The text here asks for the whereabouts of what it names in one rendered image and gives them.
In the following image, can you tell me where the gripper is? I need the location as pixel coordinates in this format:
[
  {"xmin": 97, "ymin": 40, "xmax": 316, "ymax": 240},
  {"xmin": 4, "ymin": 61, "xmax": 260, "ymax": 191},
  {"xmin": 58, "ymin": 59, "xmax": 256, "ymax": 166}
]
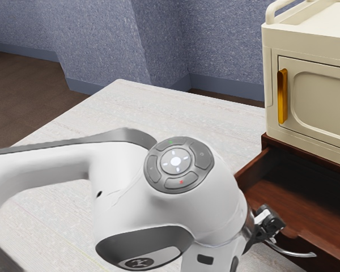
[{"xmin": 253, "ymin": 203, "xmax": 286, "ymax": 247}]

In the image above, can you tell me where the dark brown wooden cabinet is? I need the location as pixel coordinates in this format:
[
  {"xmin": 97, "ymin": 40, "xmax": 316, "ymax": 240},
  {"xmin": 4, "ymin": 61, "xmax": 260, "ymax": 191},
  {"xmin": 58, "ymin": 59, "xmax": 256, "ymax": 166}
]
[{"xmin": 260, "ymin": 132, "xmax": 340, "ymax": 171}]

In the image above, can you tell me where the open brown drawer, silver handle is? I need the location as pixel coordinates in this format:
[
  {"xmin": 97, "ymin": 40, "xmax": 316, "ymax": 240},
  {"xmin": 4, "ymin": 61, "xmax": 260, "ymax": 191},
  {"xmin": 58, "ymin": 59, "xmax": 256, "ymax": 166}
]
[{"xmin": 233, "ymin": 145, "xmax": 340, "ymax": 272}]

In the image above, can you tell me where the cream box with gold handle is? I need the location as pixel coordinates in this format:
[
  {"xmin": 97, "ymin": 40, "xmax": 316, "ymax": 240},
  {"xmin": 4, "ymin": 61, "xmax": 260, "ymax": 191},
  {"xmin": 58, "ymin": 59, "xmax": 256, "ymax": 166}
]
[{"xmin": 261, "ymin": 0, "xmax": 340, "ymax": 151}]

